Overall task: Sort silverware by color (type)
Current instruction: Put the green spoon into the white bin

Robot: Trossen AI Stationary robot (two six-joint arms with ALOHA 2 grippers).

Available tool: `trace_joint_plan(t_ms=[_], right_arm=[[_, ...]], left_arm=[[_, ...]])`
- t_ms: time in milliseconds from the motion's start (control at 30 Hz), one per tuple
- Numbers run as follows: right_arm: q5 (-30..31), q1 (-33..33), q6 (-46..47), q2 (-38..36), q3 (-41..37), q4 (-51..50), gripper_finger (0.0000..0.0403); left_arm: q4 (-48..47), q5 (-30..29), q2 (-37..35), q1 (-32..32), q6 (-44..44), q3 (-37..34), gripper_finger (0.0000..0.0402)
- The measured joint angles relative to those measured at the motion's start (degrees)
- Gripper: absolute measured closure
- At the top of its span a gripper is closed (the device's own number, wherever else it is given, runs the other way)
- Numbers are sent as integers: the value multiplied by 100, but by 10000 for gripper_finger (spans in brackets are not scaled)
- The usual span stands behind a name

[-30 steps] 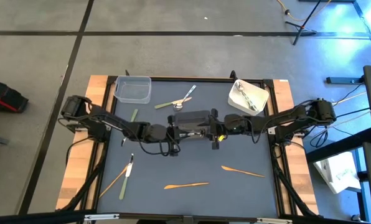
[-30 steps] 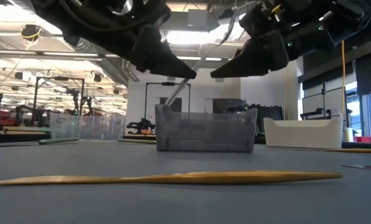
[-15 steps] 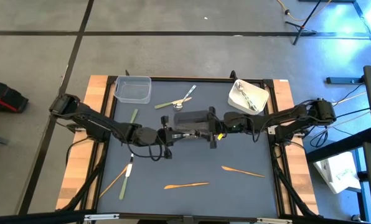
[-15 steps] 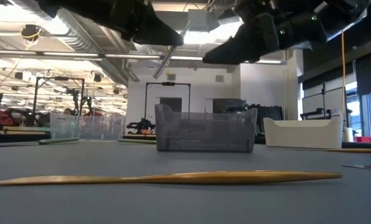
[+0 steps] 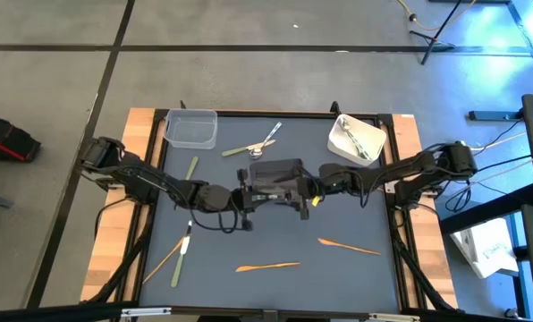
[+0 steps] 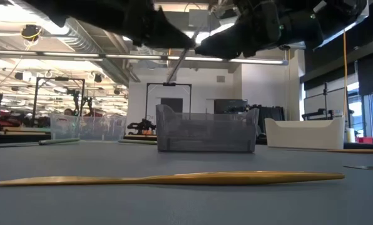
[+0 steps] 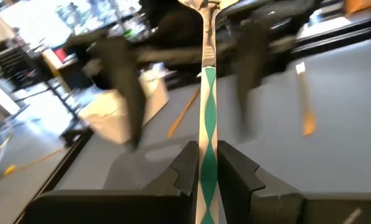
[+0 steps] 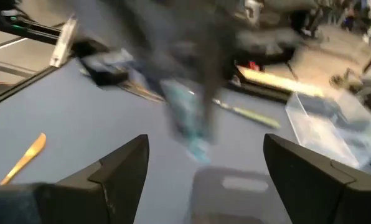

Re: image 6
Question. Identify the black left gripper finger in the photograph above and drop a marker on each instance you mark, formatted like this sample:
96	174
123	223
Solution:
164	36

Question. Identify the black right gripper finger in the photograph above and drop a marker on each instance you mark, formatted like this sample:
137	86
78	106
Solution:
230	45

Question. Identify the orange knife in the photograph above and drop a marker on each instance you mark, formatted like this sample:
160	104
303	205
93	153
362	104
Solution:
205	178

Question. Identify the green utensil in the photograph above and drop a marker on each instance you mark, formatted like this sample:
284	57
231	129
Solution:
58	141

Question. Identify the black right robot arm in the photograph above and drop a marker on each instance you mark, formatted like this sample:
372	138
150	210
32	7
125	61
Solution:
318	18

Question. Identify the black background robot arm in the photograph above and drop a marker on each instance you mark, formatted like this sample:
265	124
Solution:
142	126

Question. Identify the long ceiling light strip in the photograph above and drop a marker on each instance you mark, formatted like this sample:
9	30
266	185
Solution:
127	56

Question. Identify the grey ceiling box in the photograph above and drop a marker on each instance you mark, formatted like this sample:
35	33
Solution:
199	18

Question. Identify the black draped equipment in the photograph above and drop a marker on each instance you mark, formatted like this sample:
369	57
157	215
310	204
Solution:
271	112

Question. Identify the smoky dark plastic bin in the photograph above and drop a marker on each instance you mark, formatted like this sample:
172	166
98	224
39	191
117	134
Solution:
205	137

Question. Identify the black stand with equipment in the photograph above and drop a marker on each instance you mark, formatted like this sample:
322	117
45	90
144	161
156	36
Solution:
318	115

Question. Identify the person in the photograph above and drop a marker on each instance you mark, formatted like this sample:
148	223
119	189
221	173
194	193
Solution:
68	112

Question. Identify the clear plastic bin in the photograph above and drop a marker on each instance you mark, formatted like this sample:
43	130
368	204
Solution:
86	128

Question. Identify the white plastic bin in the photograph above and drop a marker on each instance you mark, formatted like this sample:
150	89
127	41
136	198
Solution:
305	134

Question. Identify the black window blind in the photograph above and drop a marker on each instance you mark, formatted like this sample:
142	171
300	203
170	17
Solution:
372	75

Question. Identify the white cylinder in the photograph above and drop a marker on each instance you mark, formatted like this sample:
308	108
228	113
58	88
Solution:
350	135

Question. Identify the red box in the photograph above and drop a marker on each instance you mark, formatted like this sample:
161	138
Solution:
365	140

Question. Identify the grey table mat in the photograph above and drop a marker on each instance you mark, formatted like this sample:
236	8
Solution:
111	203

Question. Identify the grey wall vent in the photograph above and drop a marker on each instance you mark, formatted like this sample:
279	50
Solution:
221	78

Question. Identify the black rig frame with camera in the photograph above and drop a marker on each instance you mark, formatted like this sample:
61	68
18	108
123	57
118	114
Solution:
169	84

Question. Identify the black wall screen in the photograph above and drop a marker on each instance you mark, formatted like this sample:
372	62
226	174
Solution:
230	105

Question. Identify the wide black rig frame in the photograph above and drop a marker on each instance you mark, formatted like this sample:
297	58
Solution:
35	103

